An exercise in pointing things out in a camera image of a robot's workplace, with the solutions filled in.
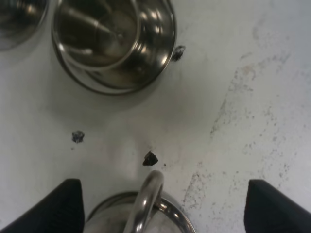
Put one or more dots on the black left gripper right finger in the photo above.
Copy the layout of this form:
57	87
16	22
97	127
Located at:
267	210

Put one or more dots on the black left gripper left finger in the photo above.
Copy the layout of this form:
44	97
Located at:
61	211

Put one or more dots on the stainless steel teapot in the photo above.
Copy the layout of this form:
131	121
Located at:
143	211

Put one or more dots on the near stainless steel teacup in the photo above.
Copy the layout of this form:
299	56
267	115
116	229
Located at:
95	34

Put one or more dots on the near stainless steel saucer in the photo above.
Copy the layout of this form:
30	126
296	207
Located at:
150	56

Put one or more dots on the stainless steel saucer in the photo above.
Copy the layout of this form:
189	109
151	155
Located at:
150	56
19	20

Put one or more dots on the far stainless steel saucer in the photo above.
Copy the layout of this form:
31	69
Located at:
19	20

